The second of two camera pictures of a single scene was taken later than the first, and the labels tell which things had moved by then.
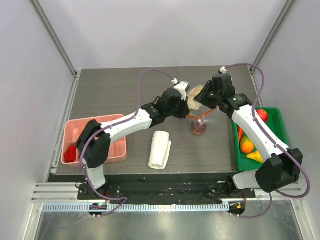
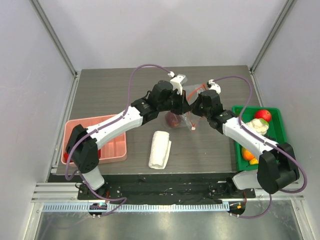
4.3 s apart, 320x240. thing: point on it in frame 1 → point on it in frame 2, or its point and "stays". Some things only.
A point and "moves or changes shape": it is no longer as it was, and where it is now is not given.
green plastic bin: x=274 y=125 stays
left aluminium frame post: x=55 y=37 stays
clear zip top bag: x=198 y=123 moves or changes shape
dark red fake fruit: x=198 y=129 → x=173 y=120
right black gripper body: x=203 y=93 → x=197 y=105
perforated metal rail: x=137 y=207 stays
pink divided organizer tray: x=71 y=130 stays
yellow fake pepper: x=255 y=155 moves or changes shape
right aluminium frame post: x=287 y=7 stays
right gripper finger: x=204 y=97 → x=195 y=106
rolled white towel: x=159 y=150 stays
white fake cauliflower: x=193 y=104 → x=260 y=125
